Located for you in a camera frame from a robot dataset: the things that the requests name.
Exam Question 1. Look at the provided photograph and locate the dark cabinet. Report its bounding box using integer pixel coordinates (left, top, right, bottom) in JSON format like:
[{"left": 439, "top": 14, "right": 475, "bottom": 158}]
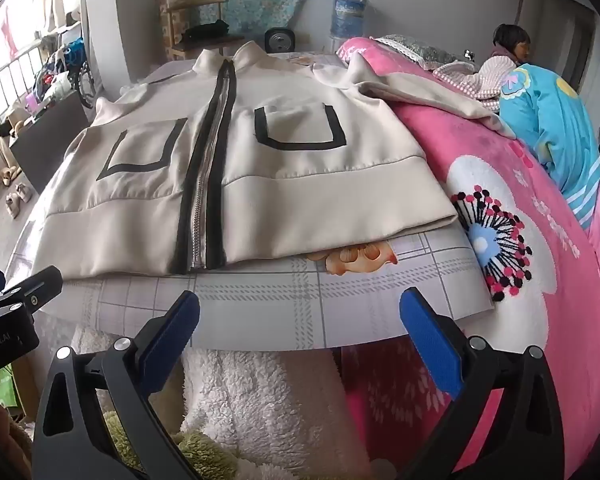
[{"left": 9, "top": 89, "right": 90, "bottom": 195}]

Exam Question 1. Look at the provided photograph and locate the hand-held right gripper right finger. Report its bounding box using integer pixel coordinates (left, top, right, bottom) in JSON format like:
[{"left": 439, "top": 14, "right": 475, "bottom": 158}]
[{"left": 399, "top": 287, "right": 576, "bottom": 480}]

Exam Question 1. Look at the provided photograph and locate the green shopping bag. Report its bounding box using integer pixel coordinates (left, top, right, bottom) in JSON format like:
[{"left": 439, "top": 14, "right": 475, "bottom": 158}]
[{"left": 0, "top": 364, "right": 21, "bottom": 409}]

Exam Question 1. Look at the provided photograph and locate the blue water jug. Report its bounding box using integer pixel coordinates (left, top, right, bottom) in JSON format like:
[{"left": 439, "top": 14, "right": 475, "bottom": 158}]
[{"left": 330, "top": 0, "right": 368, "bottom": 40}]

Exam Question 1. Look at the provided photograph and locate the cardboard box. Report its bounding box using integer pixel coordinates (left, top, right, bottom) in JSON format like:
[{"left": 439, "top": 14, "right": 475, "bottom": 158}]
[{"left": 10, "top": 360, "right": 42, "bottom": 421}]

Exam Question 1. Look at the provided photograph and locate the green fuzzy cloth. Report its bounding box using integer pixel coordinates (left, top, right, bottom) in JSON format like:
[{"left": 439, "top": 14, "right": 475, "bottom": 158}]
[{"left": 102, "top": 410, "right": 236, "bottom": 480}]

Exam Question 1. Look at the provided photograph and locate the black clothing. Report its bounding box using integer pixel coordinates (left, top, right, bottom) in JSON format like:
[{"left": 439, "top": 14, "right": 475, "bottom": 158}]
[{"left": 184, "top": 19, "right": 231, "bottom": 42}]

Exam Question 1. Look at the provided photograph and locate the white fluffy blanket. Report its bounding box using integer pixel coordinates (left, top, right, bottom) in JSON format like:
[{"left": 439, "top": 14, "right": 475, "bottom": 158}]
[{"left": 72, "top": 330, "right": 366, "bottom": 480}]

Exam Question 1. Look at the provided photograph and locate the floral plaid bed sheet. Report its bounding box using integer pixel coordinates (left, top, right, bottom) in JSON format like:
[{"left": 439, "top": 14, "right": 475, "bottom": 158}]
[{"left": 5, "top": 50, "right": 496, "bottom": 351}]

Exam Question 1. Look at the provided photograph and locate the grey lace-trimmed pillow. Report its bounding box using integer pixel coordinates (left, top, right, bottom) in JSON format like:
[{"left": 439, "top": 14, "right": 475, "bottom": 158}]
[{"left": 375, "top": 34, "right": 463, "bottom": 70}]

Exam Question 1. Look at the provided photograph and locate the pile of clothes and bags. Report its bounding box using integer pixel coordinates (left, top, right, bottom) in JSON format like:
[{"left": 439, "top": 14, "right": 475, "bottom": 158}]
[{"left": 30, "top": 35, "right": 88, "bottom": 106}]

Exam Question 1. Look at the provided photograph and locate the spoked wheel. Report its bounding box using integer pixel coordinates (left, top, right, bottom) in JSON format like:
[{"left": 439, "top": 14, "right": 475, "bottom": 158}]
[{"left": 76, "top": 57, "right": 100, "bottom": 110}]

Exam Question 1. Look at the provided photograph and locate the wooden chair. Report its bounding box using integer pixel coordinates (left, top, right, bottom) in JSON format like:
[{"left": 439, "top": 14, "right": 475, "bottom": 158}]
[{"left": 159, "top": 0, "right": 246, "bottom": 61}]

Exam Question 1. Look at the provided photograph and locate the pink floral blanket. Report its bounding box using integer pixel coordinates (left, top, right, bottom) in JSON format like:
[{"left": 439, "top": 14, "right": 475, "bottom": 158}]
[{"left": 335, "top": 35, "right": 600, "bottom": 480}]

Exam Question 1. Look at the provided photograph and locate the beige zip jacket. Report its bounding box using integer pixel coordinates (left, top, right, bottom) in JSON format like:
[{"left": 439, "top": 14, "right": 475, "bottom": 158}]
[{"left": 30, "top": 40, "right": 518, "bottom": 278}]

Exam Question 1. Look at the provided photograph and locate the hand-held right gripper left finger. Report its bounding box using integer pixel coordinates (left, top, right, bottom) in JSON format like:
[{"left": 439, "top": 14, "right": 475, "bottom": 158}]
[{"left": 31, "top": 290, "right": 201, "bottom": 480}]

